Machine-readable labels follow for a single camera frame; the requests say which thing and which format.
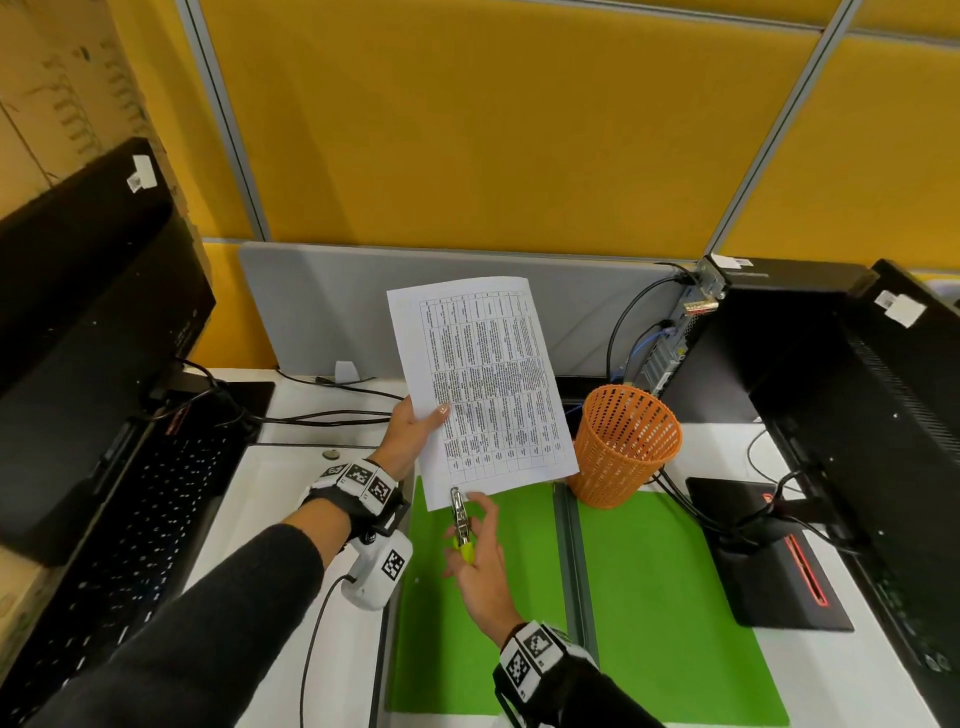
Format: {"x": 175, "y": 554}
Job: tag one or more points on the person's left hand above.
{"x": 401, "y": 446}

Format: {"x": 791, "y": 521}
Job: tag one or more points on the person's right hand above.
{"x": 487, "y": 585}

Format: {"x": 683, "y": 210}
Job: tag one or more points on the stack of printed papers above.
{"x": 487, "y": 375}

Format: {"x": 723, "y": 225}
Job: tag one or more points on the white tray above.
{"x": 285, "y": 487}

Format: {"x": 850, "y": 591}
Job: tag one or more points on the green folder with dark spine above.
{"x": 660, "y": 600}

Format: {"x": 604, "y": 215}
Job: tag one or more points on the person's left forearm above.
{"x": 210, "y": 645}

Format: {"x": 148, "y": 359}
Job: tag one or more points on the person's right forearm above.
{"x": 600, "y": 705}

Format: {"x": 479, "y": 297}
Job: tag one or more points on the plain black monitor stand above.
{"x": 255, "y": 401}

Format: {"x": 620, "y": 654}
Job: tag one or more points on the orange mesh basket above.
{"x": 622, "y": 450}

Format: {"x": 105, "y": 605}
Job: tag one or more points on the black monitor stand red stripe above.
{"x": 765, "y": 592}

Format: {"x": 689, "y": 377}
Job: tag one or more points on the black keyboard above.
{"x": 135, "y": 555}

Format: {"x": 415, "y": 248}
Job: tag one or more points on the black monitor without stripe stand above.
{"x": 82, "y": 337}

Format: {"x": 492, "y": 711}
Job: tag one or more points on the white paper sticker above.
{"x": 731, "y": 261}
{"x": 142, "y": 174}
{"x": 900, "y": 309}

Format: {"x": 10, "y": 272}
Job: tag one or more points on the black desktop computer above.
{"x": 780, "y": 337}

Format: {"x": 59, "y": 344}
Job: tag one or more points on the black monitor with vented back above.
{"x": 900, "y": 450}

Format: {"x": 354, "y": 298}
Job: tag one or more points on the white divider bracket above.
{"x": 346, "y": 373}

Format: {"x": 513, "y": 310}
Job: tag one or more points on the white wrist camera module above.
{"x": 375, "y": 577}

